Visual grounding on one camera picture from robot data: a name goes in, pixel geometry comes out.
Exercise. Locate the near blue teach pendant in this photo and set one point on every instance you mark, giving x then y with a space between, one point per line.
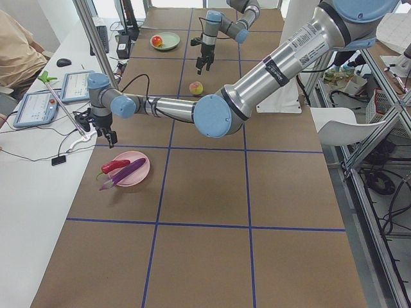
36 108

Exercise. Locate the aluminium frame post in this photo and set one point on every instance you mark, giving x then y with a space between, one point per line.
85 17

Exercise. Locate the red orange toy pomegranate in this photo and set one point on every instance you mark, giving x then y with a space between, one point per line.
157 41

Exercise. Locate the white plastic chair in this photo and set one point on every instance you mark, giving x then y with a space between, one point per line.
338 126

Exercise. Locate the green handled reacher stick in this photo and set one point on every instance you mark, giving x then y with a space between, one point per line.
45 79

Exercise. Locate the red toy chili pepper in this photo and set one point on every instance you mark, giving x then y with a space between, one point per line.
112 165

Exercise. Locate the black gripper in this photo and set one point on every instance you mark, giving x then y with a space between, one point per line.
103 122
207 51

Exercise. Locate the black computer mouse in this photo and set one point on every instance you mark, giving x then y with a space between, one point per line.
63 62

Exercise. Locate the toy peach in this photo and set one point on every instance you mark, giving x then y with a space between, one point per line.
196 88

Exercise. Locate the purple toy eggplant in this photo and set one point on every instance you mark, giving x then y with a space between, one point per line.
122 174

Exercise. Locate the pink plate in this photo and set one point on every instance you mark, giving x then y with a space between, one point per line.
137 175

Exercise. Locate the person in beige shirt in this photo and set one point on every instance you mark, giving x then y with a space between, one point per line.
22 57

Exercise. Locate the blue teach pendant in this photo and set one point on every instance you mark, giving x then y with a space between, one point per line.
74 87
36 108

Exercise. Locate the white basket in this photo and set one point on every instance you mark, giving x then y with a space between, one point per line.
377 107

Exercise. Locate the light green plate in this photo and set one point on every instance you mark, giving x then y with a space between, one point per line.
170 41

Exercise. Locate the black power box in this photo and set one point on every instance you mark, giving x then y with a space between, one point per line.
123 47

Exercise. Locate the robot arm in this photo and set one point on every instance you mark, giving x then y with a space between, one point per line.
335 26
216 22

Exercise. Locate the small black usb device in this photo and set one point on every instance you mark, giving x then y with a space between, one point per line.
58 160

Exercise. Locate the black keyboard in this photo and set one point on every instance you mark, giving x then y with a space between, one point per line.
103 35

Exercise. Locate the far blue teach pendant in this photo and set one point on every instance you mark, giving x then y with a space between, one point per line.
74 87

